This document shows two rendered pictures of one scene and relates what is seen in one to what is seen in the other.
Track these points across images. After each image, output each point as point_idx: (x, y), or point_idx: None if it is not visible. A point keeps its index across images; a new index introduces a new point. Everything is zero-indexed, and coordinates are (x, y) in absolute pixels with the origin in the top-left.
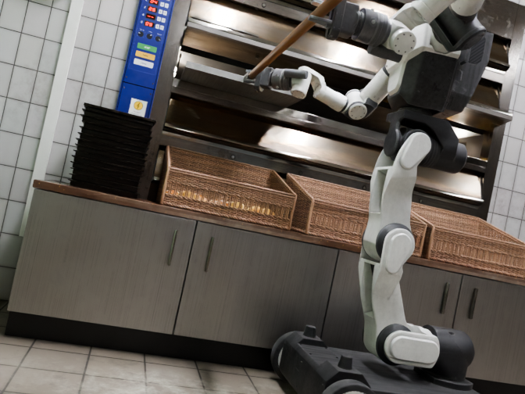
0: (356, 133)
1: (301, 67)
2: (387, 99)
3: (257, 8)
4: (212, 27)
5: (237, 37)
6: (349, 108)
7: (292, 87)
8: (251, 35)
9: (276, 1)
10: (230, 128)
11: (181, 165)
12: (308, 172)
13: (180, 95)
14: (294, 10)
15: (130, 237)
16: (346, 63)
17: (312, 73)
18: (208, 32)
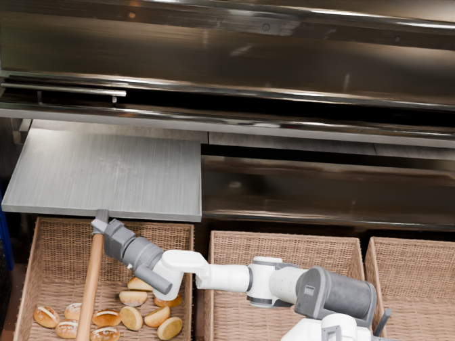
0: (319, 170)
1: (164, 263)
2: None
3: (121, 20)
4: (38, 110)
5: (83, 118)
6: (250, 302)
7: (154, 288)
8: (112, 95)
9: (156, 5)
10: None
11: (62, 237)
12: (244, 220)
13: None
14: (192, 13)
15: None
16: (297, 94)
17: (182, 271)
18: (32, 118)
